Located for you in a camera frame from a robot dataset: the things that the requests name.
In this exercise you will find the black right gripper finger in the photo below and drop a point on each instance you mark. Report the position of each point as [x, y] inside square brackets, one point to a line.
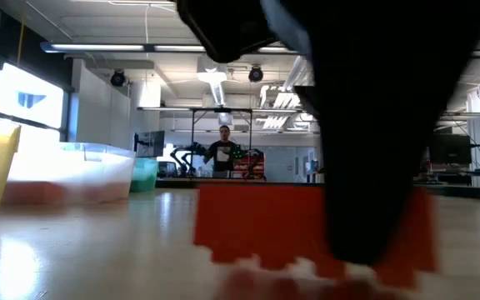
[365, 187]

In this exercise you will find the long ceiling light tube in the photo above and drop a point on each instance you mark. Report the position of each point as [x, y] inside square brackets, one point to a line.
[98, 47]
[277, 50]
[177, 48]

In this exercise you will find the black background robot arm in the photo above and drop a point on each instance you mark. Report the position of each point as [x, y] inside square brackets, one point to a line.
[250, 155]
[181, 158]

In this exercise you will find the teal plastic bin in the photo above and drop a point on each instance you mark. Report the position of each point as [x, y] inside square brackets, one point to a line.
[144, 177]

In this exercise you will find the person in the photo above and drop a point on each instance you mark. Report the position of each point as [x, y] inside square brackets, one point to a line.
[222, 154]

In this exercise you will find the black ceiling spotlight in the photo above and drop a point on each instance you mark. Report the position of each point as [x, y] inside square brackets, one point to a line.
[256, 75]
[118, 78]

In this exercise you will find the red tool box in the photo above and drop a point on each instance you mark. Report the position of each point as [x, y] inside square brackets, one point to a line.
[258, 166]

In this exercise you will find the large bright window panel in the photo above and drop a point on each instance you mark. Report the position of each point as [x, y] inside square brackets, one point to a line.
[27, 96]

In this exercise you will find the black computer monitor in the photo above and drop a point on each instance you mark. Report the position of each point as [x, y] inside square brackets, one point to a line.
[450, 149]
[150, 143]

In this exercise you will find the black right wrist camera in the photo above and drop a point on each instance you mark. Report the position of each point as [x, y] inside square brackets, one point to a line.
[227, 29]

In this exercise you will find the black workstation frame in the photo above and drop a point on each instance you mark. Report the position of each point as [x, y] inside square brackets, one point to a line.
[221, 110]

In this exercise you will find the black aluminium table frame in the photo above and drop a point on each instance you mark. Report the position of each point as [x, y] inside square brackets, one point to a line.
[173, 183]

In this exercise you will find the clear plastic bin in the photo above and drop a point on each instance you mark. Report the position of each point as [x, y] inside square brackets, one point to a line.
[69, 166]

